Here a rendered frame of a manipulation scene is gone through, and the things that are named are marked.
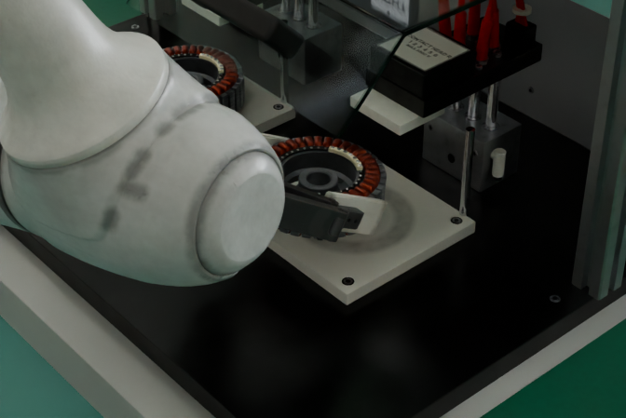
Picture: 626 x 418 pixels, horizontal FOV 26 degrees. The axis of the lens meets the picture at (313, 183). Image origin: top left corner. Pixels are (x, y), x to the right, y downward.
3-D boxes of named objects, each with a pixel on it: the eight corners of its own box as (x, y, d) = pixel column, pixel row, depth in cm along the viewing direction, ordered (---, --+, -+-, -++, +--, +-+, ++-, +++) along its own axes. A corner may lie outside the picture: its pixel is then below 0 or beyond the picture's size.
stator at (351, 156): (309, 261, 107) (311, 222, 105) (223, 196, 114) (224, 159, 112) (411, 211, 113) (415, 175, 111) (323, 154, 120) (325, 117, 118)
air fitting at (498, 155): (497, 183, 122) (500, 155, 120) (487, 177, 122) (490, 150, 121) (506, 179, 122) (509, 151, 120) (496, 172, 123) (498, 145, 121)
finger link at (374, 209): (326, 190, 105) (332, 195, 104) (382, 198, 110) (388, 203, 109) (310, 224, 105) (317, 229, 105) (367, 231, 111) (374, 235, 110)
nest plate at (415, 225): (347, 305, 110) (347, 294, 109) (232, 221, 119) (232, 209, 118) (475, 232, 118) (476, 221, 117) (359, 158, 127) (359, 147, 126)
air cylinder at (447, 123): (479, 194, 123) (483, 142, 119) (420, 157, 127) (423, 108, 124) (517, 172, 125) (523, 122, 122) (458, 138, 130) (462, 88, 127)
